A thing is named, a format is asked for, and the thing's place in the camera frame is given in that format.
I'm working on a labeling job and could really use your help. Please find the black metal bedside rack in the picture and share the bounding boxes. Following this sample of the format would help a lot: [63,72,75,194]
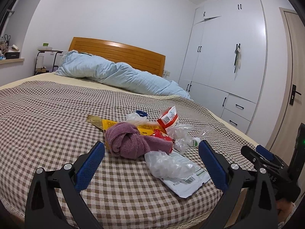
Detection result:
[34,50,64,76]

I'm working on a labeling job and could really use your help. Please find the purple towel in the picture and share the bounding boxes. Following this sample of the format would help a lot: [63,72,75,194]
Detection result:
[104,122,173,159]

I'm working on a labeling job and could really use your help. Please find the white green printed wrapper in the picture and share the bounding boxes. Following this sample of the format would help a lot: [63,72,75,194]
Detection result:
[160,151,211,198]

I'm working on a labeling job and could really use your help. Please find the wooden door with black handle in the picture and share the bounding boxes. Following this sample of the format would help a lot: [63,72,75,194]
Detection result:
[267,8,304,164]

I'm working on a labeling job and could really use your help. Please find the brown checkered bed cover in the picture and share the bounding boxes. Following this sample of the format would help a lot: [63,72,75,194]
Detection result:
[1,81,253,228]

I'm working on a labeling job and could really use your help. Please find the white built-in wardrobe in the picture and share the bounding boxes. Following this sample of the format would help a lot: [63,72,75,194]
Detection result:
[178,0,267,133]

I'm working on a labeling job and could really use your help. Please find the yellow snack packet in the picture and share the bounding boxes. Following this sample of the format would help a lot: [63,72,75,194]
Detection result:
[102,119,163,135]

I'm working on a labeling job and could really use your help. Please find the small white green bottle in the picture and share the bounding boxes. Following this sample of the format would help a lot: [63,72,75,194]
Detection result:
[192,137,202,147]

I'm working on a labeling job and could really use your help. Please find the wooden bed with headboard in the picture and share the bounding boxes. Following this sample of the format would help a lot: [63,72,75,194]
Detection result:
[0,37,261,229]

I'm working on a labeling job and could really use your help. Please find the window sill with clutter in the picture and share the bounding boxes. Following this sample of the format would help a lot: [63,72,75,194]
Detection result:
[0,34,24,65]

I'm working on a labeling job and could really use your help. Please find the blue bottle cap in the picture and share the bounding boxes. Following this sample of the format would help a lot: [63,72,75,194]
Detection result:
[136,110,148,117]

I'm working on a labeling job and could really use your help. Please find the red white snack bag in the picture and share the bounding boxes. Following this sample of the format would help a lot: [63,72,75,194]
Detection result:
[157,106,179,129]

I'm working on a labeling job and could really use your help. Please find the items hanging on wardrobe handle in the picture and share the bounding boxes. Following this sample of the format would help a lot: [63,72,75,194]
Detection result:
[234,44,241,73]

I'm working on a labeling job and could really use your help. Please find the person's right hand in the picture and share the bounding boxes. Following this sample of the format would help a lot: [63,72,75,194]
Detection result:
[276,198,295,223]

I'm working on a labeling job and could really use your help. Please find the wall power socket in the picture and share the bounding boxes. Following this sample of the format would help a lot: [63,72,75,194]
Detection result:
[162,70,170,77]

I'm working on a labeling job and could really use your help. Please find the thin clear plastic bag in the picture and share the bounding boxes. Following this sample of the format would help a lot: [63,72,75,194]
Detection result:
[126,112,148,126]

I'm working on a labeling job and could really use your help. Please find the light blue duvet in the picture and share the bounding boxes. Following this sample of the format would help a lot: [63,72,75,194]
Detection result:
[55,50,190,99]

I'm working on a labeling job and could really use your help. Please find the gold foil wrapper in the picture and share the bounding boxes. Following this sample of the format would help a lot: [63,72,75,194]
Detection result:
[86,115,103,130]

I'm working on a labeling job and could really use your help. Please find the red snack wrapper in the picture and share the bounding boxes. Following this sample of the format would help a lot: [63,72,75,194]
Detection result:
[151,129,173,142]

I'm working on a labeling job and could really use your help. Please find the clear plastic film wad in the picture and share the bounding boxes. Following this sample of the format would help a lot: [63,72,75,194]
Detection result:
[166,123,210,154]

